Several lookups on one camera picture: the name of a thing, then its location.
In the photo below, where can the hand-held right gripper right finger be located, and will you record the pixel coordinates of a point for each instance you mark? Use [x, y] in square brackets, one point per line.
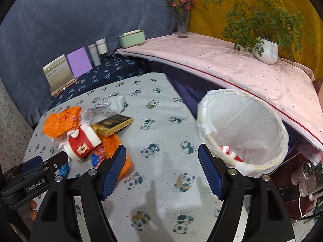
[210, 174]

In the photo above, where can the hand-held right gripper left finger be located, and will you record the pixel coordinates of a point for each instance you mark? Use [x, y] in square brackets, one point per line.
[114, 172]

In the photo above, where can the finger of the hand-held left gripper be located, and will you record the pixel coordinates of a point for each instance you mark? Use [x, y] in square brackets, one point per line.
[31, 162]
[37, 182]

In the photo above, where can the white cloth with red trim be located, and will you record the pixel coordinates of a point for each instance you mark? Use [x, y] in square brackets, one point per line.
[59, 143]

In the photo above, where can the red and white paper cup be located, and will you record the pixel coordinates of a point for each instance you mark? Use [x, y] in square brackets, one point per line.
[84, 141]

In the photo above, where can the orange plastic bag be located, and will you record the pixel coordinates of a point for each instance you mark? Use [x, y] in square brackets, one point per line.
[61, 121]
[111, 143]

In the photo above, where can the waste bin with white liner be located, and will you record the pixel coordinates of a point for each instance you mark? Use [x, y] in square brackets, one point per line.
[252, 121]

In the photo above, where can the person's left hand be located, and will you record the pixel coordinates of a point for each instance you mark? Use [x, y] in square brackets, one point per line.
[33, 208]

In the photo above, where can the red and blue snack wrapper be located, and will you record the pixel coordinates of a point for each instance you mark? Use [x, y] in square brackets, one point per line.
[97, 157]

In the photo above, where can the red and white carton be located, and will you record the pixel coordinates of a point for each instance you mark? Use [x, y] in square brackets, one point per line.
[228, 152]

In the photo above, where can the blue plastic wrapper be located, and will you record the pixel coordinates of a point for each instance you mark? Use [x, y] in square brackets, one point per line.
[63, 170]

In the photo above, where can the black and gold box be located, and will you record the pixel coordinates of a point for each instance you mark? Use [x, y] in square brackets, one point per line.
[112, 124]

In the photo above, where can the panda print tablecloth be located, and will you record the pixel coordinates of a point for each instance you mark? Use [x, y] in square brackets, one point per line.
[161, 136]

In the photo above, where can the cream notebook with orange edge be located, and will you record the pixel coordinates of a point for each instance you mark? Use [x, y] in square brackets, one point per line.
[63, 88]

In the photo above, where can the white printed can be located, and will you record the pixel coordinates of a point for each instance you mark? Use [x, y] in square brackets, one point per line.
[297, 176]

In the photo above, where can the cream desk calendar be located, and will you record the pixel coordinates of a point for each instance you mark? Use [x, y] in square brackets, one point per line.
[57, 73]

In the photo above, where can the dark purple cloth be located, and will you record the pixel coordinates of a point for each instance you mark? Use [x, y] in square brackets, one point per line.
[184, 83]

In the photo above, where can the metal drink can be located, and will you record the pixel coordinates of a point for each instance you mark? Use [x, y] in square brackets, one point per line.
[311, 169]

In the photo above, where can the navy patterned cloth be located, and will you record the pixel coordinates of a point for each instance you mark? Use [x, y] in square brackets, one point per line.
[106, 71]

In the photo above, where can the purple board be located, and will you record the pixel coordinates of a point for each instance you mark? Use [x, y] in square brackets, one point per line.
[79, 62]

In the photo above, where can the pink cloth with red stripe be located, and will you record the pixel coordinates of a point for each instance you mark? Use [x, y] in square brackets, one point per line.
[227, 60]

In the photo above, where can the white tube bottle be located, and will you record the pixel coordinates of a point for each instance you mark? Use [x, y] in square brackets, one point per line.
[95, 55]

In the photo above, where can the white jar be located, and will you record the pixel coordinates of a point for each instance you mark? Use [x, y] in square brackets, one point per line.
[102, 46]

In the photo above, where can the pale green tissue box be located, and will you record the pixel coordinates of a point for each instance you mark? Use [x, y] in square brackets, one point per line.
[132, 39]

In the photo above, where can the white plant pot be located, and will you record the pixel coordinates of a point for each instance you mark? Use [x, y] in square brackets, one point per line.
[268, 53]

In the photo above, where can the glass vase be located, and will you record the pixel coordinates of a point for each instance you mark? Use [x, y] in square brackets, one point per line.
[183, 29]

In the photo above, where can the blue-grey blanket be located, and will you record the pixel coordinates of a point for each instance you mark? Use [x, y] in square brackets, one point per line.
[75, 17]

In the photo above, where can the yellow blanket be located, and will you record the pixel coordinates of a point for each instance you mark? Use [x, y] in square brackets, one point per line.
[209, 17]

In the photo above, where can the green leafy plant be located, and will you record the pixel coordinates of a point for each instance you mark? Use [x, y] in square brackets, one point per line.
[257, 17]

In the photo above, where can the pink flowers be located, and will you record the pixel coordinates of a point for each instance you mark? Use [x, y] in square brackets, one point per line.
[180, 3]

